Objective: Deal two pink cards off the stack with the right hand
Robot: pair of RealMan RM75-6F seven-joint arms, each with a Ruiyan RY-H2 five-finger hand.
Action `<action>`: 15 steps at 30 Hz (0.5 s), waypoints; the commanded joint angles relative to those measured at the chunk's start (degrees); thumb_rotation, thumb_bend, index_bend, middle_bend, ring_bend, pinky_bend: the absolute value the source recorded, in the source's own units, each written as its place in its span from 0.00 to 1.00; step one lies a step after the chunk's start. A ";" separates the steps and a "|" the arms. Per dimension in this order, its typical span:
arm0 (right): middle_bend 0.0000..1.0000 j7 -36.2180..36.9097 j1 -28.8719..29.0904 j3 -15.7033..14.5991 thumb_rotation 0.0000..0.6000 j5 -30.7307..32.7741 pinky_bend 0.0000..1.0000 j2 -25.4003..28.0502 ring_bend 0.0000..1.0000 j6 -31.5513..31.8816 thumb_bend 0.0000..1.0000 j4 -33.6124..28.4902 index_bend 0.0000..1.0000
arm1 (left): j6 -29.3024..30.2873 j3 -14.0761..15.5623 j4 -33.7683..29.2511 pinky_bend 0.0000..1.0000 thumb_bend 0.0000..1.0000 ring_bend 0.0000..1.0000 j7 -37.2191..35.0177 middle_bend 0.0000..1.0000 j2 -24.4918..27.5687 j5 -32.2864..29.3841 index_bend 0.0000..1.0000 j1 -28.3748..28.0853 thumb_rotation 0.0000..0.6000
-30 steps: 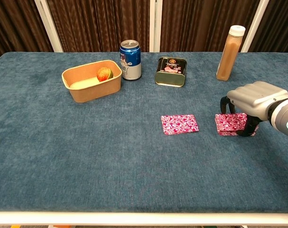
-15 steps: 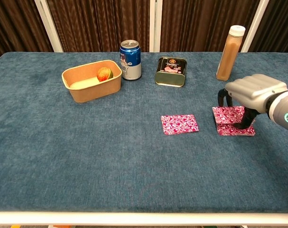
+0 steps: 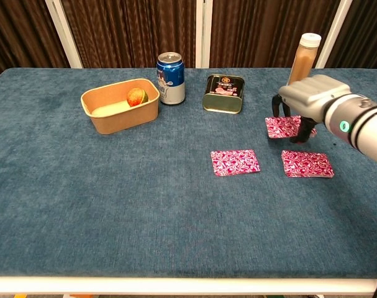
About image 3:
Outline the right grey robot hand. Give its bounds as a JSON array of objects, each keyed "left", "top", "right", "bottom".
[{"left": 271, "top": 74, "right": 352, "bottom": 144}]

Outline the tan paper bowl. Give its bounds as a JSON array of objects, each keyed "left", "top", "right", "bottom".
[{"left": 80, "top": 78, "right": 161, "bottom": 135}]

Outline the blue white drink can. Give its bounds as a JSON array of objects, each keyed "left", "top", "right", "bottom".
[{"left": 156, "top": 52, "right": 186, "bottom": 106}]

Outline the black gold luncheon meat tin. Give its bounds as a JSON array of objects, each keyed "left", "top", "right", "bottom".
[{"left": 202, "top": 73, "right": 245, "bottom": 115}]

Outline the brown pleated curtain panel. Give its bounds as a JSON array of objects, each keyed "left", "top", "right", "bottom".
[
  {"left": 326, "top": 0, "right": 377, "bottom": 70},
  {"left": 0, "top": 0, "right": 70, "bottom": 82},
  {"left": 209, "top": 0, "right": 342, "bottom": 69},
  {"left": 60, "top": 0, "right": 197, "bottom": 69}
]

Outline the white table frame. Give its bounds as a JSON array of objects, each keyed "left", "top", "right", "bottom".
[{"left": 0, "top": 274, "right": 377, "bottom": 296}]

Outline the red green round fruit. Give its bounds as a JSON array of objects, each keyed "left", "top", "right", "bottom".
[{"left": 126, "top": 88, "right": 149, "bottom": 107}]

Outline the white partition post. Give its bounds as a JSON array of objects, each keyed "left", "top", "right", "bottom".
[
  {"left": 44, "top": 0, "right": 83, "bottom": 69},
  {"left": 195, "top": 0, "right": 213, "bottom": 69},
  {"left": 315, "top": 0, "right": 353, "bottom": 69}
]

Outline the blue table cloth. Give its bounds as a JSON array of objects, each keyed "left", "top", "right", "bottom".
[{"left": 0, "top": 67, "right": 377, "bottom": 279}]

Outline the brown drink bottle white cap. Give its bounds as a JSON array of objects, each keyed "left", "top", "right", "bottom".
[{"left": 286, "top": 32, "right": 322, "bottom": 86}]

